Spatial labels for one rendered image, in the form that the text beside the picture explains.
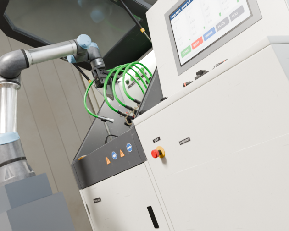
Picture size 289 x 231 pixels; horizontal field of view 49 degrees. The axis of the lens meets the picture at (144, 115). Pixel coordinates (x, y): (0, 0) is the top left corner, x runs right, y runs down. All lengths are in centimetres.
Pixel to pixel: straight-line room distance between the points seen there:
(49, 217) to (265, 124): 90
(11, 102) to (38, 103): 189
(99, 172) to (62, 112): 200
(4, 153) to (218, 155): 88
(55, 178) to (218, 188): 242
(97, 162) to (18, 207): 53
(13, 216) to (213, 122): 82
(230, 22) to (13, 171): 108
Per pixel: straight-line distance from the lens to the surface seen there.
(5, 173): 147
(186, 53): 150
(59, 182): 340
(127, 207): 163
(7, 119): 168
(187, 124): 119
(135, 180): 151
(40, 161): 338
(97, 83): 185
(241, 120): 106
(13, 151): 148
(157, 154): 129
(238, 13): 136
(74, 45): 175
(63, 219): 143
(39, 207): 140
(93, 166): 178
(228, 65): 106
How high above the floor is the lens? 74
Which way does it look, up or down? 10 degrees up
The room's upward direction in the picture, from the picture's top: 21 degrees counter-clockwise
